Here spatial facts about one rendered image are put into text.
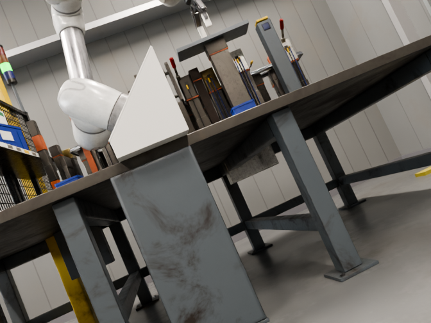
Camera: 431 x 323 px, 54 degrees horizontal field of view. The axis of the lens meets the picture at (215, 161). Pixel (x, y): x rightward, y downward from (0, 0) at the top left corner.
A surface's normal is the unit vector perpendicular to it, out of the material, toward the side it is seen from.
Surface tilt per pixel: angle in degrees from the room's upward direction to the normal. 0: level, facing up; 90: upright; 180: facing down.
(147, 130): 90
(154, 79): 90
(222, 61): 90
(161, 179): 90
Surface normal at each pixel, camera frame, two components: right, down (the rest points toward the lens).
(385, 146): 0.13, -0.15
